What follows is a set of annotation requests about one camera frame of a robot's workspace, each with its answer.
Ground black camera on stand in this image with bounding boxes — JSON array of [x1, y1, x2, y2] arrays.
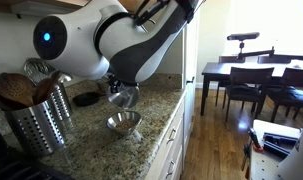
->
[[227, 32, 275, 59]]

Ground small perforated steel utensil holder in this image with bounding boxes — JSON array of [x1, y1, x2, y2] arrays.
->
[[52, 74, 73, 120]]

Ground light wooden drawer cabinet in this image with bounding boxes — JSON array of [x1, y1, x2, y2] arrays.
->
[[144, 99, 184, 180]]

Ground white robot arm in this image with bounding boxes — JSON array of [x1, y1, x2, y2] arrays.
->
[[33, 0, 199, 86]]

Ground drawer handle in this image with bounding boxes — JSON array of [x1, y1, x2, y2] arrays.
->
[[166, 128, 176, 144], [165, 160, 175, 179]]

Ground dark wooden dining table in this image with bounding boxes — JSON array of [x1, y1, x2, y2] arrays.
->
[[200, 60, 303, 115]]

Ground large perforated steel utensil holder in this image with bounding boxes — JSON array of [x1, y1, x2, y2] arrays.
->
[[4, 99, 65, 157]]

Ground steel bowl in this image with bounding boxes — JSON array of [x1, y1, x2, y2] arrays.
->
[[107, 85, 140, 109], [106, 111, 142, 136]]

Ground black clamp on workbench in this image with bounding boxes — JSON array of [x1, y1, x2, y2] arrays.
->
[[241, 128, 263, 170]]

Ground white door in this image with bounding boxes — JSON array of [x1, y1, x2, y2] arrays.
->
[[183, 14, 199, 147]]

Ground dark dining chair front right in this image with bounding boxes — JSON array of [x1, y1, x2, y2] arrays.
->
[[267, 68, 303, 122]]

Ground dark dining chair front left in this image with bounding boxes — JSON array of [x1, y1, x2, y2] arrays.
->
[[226, 68, 273, 117]]

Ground top drawer handle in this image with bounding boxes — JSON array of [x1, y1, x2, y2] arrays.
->
[[166, 128, 176, 144]]

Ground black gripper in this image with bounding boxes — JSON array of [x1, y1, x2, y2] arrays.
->
[[108, 76, 125, 94]]

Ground middle drawer handle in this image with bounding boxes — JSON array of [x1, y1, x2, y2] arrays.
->
[[165, 160, 175, 179]]

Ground dark dining chair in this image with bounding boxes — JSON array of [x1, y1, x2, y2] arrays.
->
[[267, 68, 303, 122], [226, 68, 273, 117]]

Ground steel slotted spatula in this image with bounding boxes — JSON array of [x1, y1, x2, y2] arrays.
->
[[24, 58, 54, 84]]

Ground wooden slotted spoon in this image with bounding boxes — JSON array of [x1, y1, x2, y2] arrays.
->
[[0, 73, 34, 107]]

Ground steel bowl on counter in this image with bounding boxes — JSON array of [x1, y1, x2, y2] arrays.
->
[[106, 111, 142, 136]]

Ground black door lever handle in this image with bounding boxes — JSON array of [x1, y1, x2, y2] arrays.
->
[[186, 76, 195, 84]]

